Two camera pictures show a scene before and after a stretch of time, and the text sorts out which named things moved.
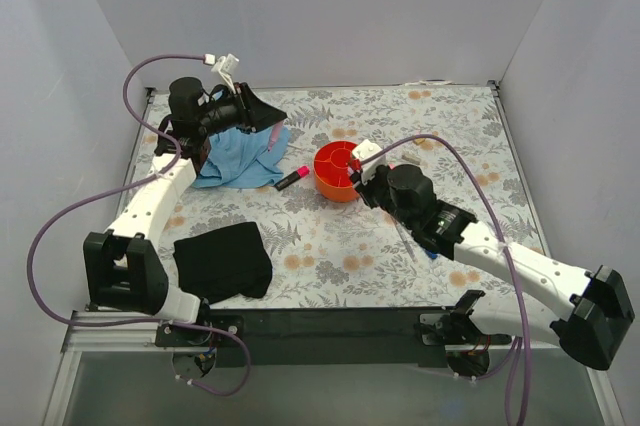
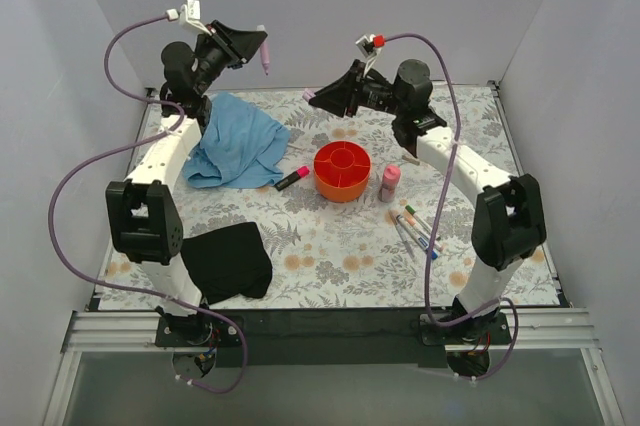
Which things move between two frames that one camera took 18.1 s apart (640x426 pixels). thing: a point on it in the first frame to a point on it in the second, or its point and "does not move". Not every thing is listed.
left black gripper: [248, 107] to [226, 47]
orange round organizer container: [331, 171] does not move
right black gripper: [364, 186] to [355, 91]
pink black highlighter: [302, 171] does not move
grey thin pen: [407, 242] does not move
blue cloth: [236, 158] does not move
